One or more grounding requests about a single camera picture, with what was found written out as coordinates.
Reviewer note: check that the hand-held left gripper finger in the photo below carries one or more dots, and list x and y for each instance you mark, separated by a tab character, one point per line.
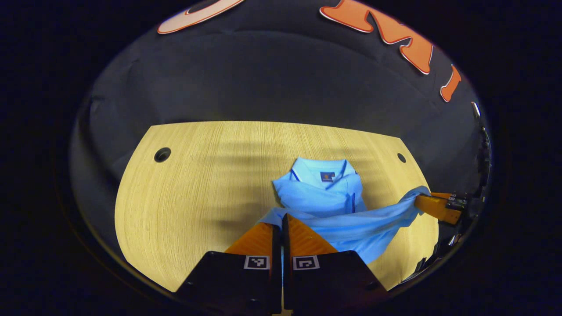
286	281
276	281

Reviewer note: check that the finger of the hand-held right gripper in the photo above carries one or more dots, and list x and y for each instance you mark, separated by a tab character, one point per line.
434	206

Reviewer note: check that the light blue T-shirt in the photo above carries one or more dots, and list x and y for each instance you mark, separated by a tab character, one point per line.
325	197

